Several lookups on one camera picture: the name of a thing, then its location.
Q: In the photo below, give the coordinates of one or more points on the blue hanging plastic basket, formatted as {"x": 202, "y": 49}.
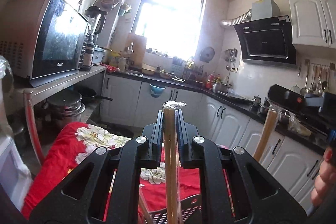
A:
{"x": 157, "y": 91}

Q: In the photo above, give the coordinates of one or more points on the white upper kitchen cabinet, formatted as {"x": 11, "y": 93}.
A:
{"x": 307, "y": 22}

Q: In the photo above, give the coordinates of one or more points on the red floral tablecloth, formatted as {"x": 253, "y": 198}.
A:
{"x": 57, "y": 161}

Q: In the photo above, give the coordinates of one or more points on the wooden chopstick pair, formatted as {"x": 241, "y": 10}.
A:
{"x": 266, "y": 132}
{"x": 170, "y": 161}

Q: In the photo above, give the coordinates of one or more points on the wooden cutting board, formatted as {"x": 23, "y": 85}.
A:
{"x": 137, "y": 48}

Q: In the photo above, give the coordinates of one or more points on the silver pot with lid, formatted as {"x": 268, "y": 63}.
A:
{"x": 220, "y": 87}

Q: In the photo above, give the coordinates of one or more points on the steel stockpot with lid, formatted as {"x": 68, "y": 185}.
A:
{"x": 65, "y": 108}

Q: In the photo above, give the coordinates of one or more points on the black kitchen countertop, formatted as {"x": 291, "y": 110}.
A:
{"x": 244, "y": 108}

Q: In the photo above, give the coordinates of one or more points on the clear plastic bag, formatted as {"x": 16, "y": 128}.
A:
{"x": 299, "y": 127}

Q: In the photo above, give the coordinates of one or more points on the black range hood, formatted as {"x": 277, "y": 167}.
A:
{"x": 265, "y": 43}

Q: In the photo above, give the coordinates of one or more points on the yellow bowl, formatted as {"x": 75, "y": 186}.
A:
{"x": 148, "y": 69}

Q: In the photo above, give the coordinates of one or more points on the black blender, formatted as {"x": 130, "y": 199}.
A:
{"x": 90, "y": 56}

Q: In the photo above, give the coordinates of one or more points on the row of hanging kitchen utensils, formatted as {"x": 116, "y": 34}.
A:
{"x": 312, "y": 79}

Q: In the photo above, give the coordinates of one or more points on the small hanging utensil rack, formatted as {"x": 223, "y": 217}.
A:
{"x": 231, "y": 58}

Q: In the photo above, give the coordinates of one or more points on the metal shelf table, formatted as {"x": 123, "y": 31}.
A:
{"x": 65, "y": 82}

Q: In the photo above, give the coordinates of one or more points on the black wok pan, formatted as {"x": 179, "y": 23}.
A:
{"x": 89, "y": 94}

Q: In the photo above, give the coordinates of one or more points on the small steel kettle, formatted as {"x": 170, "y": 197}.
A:
{"x": 256, "y": 103}

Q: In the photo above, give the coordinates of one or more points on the person's right hand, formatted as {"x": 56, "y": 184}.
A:
{"x": 326, "y": 182}

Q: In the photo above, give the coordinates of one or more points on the cluster of condiment bottles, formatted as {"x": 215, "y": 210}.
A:
{"x": 210, "y": 82}

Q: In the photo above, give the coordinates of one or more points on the silver microwave oven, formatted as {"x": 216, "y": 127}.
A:
{"x": 26, "y": 35}

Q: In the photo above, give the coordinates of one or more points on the grey lattice utensil basket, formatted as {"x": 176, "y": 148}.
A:
{"x": 189, "y": 211}

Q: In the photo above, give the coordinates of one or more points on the kitchen window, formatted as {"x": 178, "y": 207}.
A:
{"x": 168, "y": 16}

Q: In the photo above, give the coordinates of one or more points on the white lower kitchen cabinets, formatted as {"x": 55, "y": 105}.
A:
{"x": 236, "y": 119}

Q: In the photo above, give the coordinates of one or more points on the set of wooden chopsticks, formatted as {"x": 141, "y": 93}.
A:
{"x": 145, "y": 208}

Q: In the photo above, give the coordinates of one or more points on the round grey wall disc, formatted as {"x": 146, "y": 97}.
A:
{"x": 207, "y": 54}

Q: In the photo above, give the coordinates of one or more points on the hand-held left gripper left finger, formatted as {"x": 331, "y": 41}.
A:
{"x": 157, "y": 142}

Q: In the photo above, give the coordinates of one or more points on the silver flexible exhaust duct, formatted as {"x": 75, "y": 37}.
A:
{"x": 236, "y": 20}

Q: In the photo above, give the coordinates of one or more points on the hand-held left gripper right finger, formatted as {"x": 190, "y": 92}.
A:
{"x": 183, "y": 142}

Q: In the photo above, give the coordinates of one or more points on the white plastic storage cabinet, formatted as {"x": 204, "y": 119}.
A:
{"x": 10, "y": 169}

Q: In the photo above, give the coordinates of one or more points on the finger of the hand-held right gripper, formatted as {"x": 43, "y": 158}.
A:
{"x": 283, "y": 98}

